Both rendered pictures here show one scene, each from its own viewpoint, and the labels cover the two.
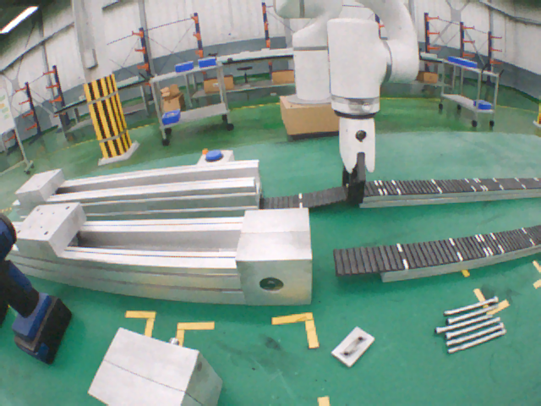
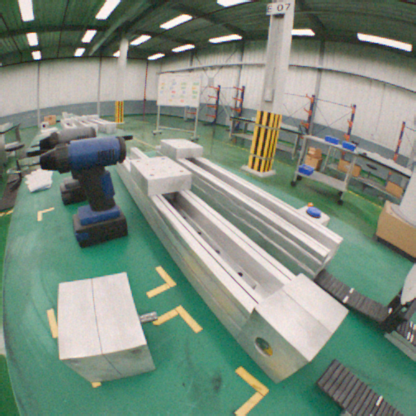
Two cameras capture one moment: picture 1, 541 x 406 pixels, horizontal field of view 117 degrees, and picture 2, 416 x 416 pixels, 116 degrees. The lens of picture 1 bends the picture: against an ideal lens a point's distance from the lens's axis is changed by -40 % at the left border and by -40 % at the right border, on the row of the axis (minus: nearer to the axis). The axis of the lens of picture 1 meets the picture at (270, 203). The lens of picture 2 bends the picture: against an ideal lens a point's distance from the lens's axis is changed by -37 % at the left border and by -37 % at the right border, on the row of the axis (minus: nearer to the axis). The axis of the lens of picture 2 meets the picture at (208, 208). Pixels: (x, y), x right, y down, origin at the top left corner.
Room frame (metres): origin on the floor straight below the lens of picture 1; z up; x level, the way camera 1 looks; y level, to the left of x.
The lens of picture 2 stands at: (0.09, 0.00, 1.07)
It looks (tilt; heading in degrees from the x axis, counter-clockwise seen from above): 29 degrees down; 45
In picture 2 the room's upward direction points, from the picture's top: 7 degrees clockwise
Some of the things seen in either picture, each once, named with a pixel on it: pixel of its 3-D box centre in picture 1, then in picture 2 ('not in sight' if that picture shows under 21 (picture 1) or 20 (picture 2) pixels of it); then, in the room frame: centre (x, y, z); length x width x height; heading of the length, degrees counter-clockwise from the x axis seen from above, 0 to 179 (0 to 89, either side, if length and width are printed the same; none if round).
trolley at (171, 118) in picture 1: (187, 97); (323, 163); (3.50, 0.90, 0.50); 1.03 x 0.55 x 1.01; 102
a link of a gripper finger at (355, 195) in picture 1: (357, 191); (394, 322); (0.40, -0.16, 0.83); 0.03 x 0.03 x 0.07; 83
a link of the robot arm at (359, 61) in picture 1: (357, 56); not in sight; (0.44, -0.17, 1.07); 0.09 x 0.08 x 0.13; 86
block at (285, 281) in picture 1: (277, 251); (296, 324); (0.28, 0.00, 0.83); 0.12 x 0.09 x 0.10; 173
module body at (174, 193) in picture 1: (101, 200); (215, 185); (0.52, 0.42, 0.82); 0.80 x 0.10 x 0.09; 83
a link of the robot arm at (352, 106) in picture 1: (355, 102); not in sight; (0.44, -0.16, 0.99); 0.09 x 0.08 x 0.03; 173
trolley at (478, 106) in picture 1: (471, 89); not in sight; (3.37, -3.35, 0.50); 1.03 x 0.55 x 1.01; 5
